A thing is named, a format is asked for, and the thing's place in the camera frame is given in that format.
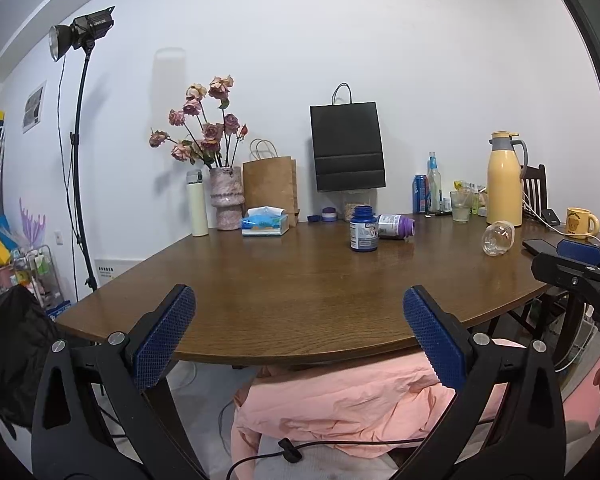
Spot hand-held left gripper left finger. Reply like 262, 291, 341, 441
31, 284, 206, 480

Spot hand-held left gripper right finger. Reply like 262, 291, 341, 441
395, 285, 566, 480

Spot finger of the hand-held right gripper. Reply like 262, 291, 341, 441
556, 238, 600, 267
532, 252, 600, 295

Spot clear glass jar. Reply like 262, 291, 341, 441
482, 220, 516, 258

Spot yellow mug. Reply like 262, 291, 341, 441
565, 207, 600, 239

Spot black smartphone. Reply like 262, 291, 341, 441
522, 238, 561, 257

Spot white floor heater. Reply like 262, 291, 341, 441
94, 258, 147, 292

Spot dark wooden chair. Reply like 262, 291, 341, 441
521, 163, 550, 221

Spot yellow thermos jug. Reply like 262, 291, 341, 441
486, 130, 529, 228

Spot purple-capped supplement bottle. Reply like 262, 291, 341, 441
376, 213, 416, 241

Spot pink jacket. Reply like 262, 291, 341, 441
229, 337, 532, 480

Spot blue supplement bottle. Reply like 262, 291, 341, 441
349, 204, 380, 253

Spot clear drinking glass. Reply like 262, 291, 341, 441
449, 190, 474, 225

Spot white thermos bottle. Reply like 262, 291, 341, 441
186, 169, 210, 238

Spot metal storage rack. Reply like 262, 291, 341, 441
9, 244, 67, 317

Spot blue soda can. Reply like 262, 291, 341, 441
412, 174, 429, 215

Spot blue tissue box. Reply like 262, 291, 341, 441
240, 206, 290, 237

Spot pink marbled vase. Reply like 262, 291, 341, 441
208, 166, 245, 232

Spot clear food jar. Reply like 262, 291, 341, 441
343, 189, 379, 222

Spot clear glass bottle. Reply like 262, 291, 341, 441
426, 151, 442, 214

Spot purple plastic hangers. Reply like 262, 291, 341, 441
18, 197, 47, 247

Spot brown paper bag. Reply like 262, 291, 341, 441
242, 138, 300, 228

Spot dried rose bouquet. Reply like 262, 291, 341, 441
148, 74, 250, 170

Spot black paper bag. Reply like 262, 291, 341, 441
309, 82, 387, 194

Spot black studio light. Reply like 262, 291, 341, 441
48, 6, 116, 64

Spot white cable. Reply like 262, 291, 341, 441
520, 199, 600, 250

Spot black cable with clip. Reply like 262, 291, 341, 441
224, 436, 427, 480

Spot wall picture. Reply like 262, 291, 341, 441
22, 81, 48, 135

